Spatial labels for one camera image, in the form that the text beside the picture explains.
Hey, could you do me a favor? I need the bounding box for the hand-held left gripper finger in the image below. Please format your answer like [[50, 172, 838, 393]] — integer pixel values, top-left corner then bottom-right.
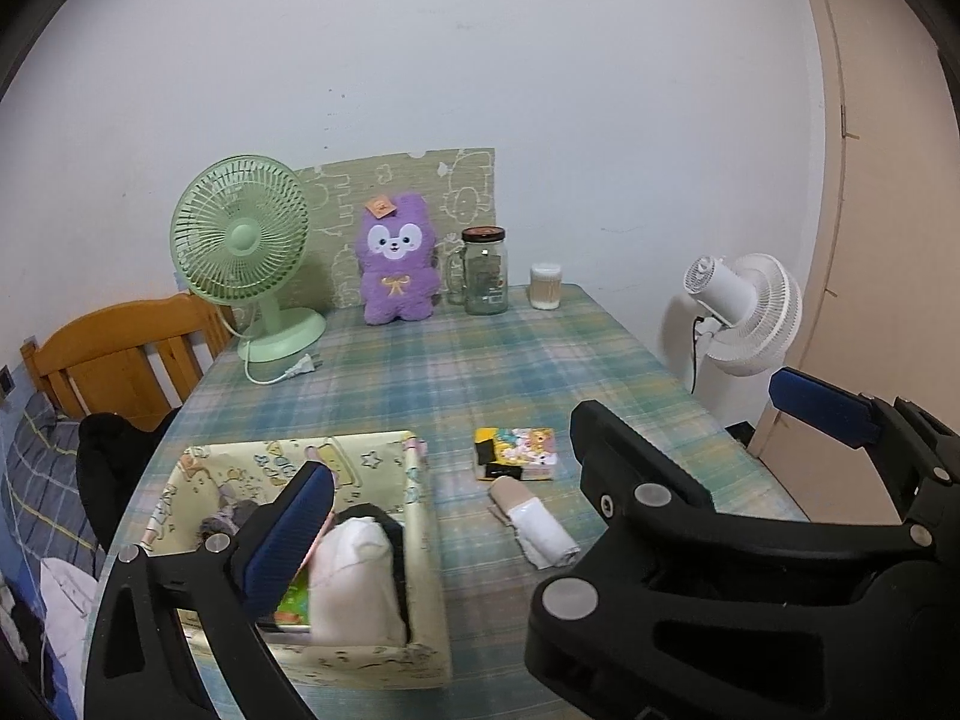
[[84, 461, 336, 720]]

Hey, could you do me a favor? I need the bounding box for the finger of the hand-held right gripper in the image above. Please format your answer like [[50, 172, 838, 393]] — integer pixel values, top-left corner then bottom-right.
[[523, 400, 931, 720], [769, 366, 960, 548]]

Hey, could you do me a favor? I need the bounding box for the grey sock bundle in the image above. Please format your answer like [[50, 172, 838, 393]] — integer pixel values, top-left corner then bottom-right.
[[196, 499, 260, 541]]

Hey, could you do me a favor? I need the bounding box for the white cloth bundle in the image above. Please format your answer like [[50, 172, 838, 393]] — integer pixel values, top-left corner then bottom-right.
[[306, 517, 410, 646]]

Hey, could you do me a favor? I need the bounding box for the beige and white sock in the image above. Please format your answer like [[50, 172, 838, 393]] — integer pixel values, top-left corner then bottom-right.
[[487, 476, 581, 569]]

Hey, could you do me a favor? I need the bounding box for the yellow printed storage box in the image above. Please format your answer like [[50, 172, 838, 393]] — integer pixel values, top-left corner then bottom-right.
[[139, 431, 452, 691]]

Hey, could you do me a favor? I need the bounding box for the green printed card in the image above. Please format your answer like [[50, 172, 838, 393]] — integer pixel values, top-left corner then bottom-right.
[[274, 574, 314, 627]]

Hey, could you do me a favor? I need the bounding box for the white fan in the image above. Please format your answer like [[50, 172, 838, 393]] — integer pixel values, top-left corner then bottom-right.
[[682, 253, 803, 380]]

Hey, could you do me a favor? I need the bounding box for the cartoon printed tissue pack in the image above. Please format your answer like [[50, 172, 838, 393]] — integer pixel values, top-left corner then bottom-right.
[[474, 426, 557, 482]]

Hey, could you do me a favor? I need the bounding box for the black garment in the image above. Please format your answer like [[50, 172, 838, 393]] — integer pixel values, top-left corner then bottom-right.
[[77, 406, 181, 548]]

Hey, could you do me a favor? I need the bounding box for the plaid tablecloth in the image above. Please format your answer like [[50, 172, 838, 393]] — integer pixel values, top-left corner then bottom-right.
[[105, 283, 815, 720]]

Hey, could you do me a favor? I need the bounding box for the cotton swab container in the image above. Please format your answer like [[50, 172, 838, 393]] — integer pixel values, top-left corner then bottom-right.
[[529, 262, 565, 311]]

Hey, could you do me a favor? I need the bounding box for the beige door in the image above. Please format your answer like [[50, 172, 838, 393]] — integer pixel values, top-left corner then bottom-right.
[[750, 0, 960, 526]]

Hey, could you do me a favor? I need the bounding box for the white cloth on bed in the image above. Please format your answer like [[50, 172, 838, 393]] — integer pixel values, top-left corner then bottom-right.
[[34, 555, 100, 695]]

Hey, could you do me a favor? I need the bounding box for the glass jar mug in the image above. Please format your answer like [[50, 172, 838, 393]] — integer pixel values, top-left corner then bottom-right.
[[445, 226, 509, 316]]

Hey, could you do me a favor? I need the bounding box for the blue plaid bedding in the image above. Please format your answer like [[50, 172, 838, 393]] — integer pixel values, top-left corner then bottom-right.
[[0, 394, 106, 593]]

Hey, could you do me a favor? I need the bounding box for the wooden headboard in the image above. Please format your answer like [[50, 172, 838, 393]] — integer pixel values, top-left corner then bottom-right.
[[19, 292, 237, 432]]

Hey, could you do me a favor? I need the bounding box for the purple plush toy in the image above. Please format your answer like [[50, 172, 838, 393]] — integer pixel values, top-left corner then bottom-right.
[[355, 193, 442, 326]]

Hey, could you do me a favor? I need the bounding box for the green desk fan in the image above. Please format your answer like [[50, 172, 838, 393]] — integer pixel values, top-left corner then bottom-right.
[[169, 155, 327, 365]]

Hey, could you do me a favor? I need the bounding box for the black fan cable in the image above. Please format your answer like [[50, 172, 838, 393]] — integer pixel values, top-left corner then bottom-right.
[[690, 315, 721, 395]]

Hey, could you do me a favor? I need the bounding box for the green fan power cord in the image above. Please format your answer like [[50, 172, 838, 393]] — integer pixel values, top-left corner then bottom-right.
[[241, 352, 322, 386]]

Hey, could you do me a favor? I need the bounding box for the green printed wall panel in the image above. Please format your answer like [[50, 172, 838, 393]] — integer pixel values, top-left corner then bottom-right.
[[296, 148, 497, 310]]

